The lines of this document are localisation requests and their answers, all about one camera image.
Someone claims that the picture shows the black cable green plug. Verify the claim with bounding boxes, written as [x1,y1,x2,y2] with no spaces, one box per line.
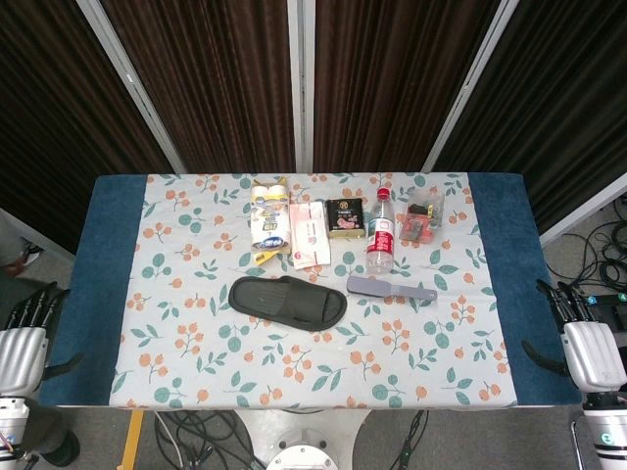
[399,409,428,470]

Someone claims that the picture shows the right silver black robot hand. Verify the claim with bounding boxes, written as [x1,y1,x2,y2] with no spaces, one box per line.
[521,278,627,394]

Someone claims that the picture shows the black rubber slipper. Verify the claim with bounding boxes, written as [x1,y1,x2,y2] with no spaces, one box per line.
[228,275,349,333]

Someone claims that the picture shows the yellow strip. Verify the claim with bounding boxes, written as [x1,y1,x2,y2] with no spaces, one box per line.
[120,409,146,470]

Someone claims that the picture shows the white partition base rail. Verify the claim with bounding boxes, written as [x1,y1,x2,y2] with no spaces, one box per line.
[0,208,75,266]
[538,173,627,246]

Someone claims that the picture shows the dark grey trouser leg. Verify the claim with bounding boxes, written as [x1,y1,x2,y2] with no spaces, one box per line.
[24,399,82,467]

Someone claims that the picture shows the clear water bottle red label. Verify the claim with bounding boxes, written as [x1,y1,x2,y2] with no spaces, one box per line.
[365,186,397,275]

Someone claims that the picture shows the clear plastic box red contents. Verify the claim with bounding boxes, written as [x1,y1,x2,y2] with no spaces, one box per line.
[399,188,447,245]

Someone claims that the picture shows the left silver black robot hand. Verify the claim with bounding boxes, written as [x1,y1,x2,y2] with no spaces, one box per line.
[0,281,85,396]

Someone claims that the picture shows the yellow white snack bag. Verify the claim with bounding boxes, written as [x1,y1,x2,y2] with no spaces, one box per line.
[249,179,292,267]

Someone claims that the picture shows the black luncheon meat tin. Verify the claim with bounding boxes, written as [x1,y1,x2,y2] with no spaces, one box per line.
[325,198,367,240]

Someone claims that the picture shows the blue table cover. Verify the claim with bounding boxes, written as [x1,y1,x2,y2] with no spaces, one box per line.
[38,171,579,408]

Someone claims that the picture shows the grey serrated tool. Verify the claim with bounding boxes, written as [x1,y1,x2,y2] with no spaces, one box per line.
[346,274,438,305]

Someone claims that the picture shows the dark brown ribbed partition panel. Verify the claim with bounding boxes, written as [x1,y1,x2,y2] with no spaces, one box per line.
[433,0,627,231]
[0,0,172,256]
[313,0,501,173]
[100,0,298,175]

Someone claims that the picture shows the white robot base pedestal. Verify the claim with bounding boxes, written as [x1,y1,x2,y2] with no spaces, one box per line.
[233,408,374,470]

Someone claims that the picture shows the black power strip coloured lights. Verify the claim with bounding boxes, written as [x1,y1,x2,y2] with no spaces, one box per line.
[582,292,627,307]

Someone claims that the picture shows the white partition post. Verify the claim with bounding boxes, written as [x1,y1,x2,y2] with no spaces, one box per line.
[75,0,187,175]
[286,0,317,173]
[420,0,520,173]

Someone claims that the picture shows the floral print tablecloth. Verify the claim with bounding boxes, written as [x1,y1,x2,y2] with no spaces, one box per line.
[108,171,520,410]

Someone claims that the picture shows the pink wet wipes pack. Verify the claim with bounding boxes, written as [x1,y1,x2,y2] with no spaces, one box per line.
[288,200,332,270]

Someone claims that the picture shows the black floor cable tangle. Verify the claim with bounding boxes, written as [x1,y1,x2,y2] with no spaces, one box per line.
[543,195,627,295]
[154,409,261,470]

